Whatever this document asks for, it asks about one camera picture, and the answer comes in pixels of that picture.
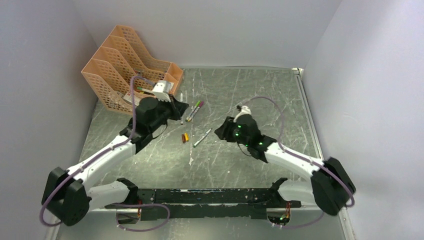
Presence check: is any yellow pen cap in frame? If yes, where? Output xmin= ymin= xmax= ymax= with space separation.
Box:
xmin=184 ymin=133 xmax=190 ymax=142

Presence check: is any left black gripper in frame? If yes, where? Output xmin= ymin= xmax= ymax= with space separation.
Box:
xmin=149 ymin=93 xmax=188 ymax=132

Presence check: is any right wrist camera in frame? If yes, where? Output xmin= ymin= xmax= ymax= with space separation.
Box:
xmin=233 ymin=105 xmax=252 ymax=122

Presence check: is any black green marker in organizer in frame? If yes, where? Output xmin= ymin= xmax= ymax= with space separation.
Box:
xmin=136 ymin=86 xmax=153 ymax=95

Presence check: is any white marker pen orange tip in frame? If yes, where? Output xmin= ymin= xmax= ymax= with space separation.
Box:
xmin=189 ymin=107 xmax=201 ymax=122

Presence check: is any aluminium rail frame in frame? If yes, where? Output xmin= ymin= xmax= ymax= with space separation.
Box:
xmin=46 ymin=67 xmax=354 ymax=240

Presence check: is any white marker pen green tip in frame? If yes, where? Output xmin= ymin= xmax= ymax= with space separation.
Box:
xmin=185 ymin=106 xmax=198 ymax=122

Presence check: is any peach plastic file organizer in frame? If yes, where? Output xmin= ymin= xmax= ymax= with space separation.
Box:
xmin=81 ymin=25 xmax=184 ymax=115

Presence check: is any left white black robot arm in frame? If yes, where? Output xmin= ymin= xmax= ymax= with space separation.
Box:
xmin=39 ymin=96 xmax=189 ymax=227

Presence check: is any white calculator box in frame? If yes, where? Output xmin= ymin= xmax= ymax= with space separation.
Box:
xmin=122 ymin=92 xmax=141 ymax=106

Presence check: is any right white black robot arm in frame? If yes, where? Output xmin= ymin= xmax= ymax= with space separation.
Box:
xmin=214 ymin=114 xmax=356 ymax=216

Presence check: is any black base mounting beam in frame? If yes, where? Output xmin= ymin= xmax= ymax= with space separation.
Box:
xmin=106 ymin=188 xmax=301 ymax=221

